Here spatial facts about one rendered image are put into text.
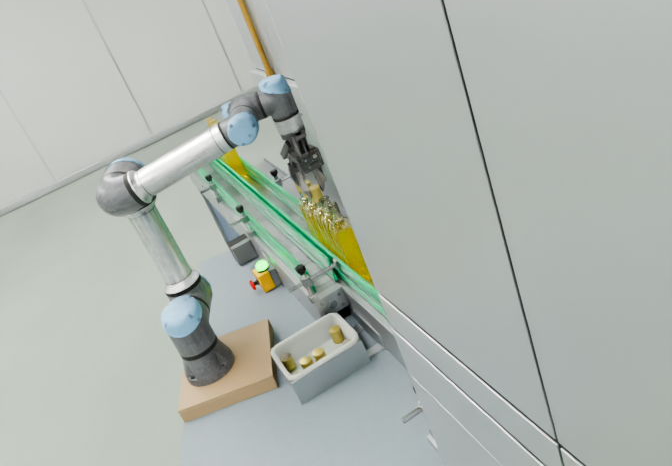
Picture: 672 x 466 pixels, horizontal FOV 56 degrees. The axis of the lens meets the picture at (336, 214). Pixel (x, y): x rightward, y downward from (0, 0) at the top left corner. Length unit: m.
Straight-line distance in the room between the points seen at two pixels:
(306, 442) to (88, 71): 6.29
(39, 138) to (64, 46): 1.03
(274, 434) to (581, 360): 1.30
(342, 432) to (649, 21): 1.44
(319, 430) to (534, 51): 1.41
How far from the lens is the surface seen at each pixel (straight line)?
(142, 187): 1.67
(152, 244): 1.88
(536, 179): 0.42
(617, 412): 0.52
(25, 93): 7.57
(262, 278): 2.23
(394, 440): 1.58
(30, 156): 7.68
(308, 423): 1.71
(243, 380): 1.87
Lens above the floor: 1.90
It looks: 26 degrees down
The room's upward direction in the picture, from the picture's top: 22 degrees counter-clockwise
